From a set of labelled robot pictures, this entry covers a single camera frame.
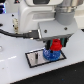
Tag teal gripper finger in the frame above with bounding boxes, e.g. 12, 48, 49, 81
45, 40, 50, 48
62, 38, 68, 46

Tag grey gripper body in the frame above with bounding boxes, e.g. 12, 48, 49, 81
38, 20, 75, 40

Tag red gear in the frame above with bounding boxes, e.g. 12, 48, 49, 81
50, 39, 62, 51

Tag blue gear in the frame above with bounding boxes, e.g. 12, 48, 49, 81
43, 49, 61, 61

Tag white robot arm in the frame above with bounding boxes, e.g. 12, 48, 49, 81
18, 0, 84, 41

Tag left metal peg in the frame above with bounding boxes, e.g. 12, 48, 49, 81
34, 52, 39, 61

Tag beige electrical connector block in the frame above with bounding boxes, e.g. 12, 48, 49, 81
13, 18, 18, 33

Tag black cable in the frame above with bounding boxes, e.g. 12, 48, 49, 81
0, 27, 39, 39

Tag black-framed peg base plate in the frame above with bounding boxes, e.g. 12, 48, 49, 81
26, 48, 66, 68

